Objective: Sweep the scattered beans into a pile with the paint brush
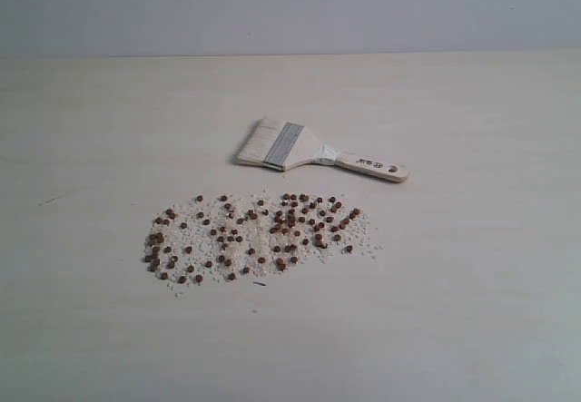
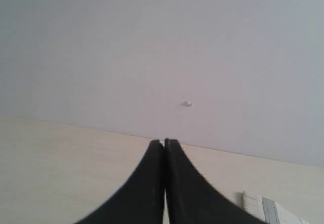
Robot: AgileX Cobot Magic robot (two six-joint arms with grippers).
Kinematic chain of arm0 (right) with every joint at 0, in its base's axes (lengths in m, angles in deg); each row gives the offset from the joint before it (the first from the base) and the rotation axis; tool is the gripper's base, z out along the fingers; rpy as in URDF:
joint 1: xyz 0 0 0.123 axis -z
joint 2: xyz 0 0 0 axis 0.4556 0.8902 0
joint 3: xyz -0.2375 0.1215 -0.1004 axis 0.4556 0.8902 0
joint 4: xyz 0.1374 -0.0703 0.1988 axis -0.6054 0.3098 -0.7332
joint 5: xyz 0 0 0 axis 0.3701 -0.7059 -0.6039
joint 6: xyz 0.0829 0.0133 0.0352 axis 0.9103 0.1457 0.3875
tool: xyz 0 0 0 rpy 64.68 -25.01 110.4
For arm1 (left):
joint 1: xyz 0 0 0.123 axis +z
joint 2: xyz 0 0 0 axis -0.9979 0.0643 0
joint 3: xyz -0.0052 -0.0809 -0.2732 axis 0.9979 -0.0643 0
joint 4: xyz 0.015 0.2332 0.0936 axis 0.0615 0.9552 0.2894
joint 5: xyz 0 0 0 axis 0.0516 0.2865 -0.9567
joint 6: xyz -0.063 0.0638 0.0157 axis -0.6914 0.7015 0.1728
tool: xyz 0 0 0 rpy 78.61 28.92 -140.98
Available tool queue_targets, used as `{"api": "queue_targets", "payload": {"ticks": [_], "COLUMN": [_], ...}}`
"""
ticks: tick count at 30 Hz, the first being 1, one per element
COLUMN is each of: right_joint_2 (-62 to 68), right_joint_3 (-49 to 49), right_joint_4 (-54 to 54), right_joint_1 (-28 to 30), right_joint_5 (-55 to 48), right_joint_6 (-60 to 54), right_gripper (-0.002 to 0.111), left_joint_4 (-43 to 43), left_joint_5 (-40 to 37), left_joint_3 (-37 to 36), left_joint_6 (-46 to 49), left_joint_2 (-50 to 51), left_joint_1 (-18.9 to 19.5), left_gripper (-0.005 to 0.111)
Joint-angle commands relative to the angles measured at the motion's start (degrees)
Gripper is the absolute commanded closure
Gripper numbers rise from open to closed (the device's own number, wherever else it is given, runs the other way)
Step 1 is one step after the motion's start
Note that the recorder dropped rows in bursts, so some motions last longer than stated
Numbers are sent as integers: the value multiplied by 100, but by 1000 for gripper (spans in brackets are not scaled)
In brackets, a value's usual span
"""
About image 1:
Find pile of beans and rice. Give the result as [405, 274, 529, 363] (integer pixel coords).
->
[140, 191, 382, 296]

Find wooden paint brush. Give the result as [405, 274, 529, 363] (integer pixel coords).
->
[235, 117, 409, 183]

